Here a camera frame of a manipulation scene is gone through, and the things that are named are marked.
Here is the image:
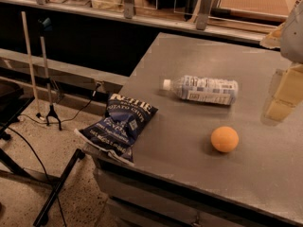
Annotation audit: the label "blue Kettle chips bag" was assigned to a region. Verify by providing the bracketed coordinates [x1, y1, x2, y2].
[74, 94, 158, 166]

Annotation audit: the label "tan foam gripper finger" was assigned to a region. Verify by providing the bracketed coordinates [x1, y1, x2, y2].
[259, 23, 285, 49]
[265, 63, 303, 122]

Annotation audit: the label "orange fruit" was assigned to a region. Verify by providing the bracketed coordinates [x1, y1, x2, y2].
[210, 126, 239, 153]

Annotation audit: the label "black tripod stand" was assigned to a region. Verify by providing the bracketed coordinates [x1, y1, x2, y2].
[38, 18, 62, 130]

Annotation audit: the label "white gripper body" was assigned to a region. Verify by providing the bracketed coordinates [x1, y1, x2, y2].
[280, 0, 303, 63]

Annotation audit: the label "long wooden bench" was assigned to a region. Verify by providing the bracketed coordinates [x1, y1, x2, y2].
[0, 48, 128, 106]

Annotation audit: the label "grey table drawer unit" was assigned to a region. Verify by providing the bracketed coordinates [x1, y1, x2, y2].
[84, 145, 302, 227]

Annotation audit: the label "clear plastic water bottle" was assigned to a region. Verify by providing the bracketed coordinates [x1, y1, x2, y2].
[162, 75, 239, 106]

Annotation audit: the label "white pole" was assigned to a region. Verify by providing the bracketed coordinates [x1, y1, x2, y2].
[21, 11, 45, 122]

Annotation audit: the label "black metal frame legs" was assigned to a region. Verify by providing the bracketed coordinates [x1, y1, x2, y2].
[0, 82, 86, 227]

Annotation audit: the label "metal shelf rail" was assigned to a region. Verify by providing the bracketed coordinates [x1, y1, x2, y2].
[0, 0, 303, 44]

